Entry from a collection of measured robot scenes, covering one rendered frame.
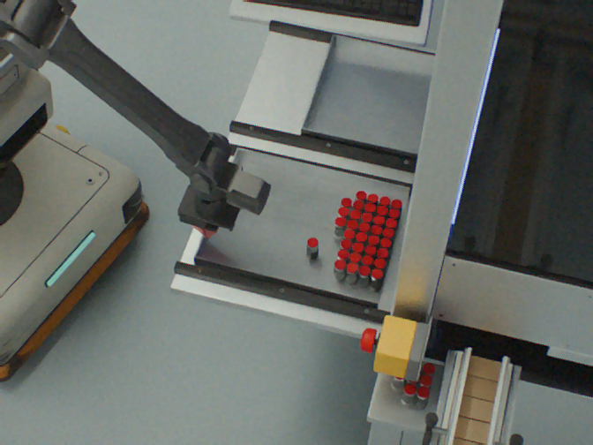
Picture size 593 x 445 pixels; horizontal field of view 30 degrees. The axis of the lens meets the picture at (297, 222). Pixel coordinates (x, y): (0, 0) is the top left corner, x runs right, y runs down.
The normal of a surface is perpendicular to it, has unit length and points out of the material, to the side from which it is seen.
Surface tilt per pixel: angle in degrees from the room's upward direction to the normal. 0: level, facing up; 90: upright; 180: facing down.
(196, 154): 53
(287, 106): 0
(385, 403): 0
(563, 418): 90
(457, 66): 90
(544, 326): 90
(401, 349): 0
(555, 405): 90
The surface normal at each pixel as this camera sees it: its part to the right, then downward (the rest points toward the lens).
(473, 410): 0.02, -0.56
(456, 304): -0.26, 0.80
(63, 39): 0.68, 0.02
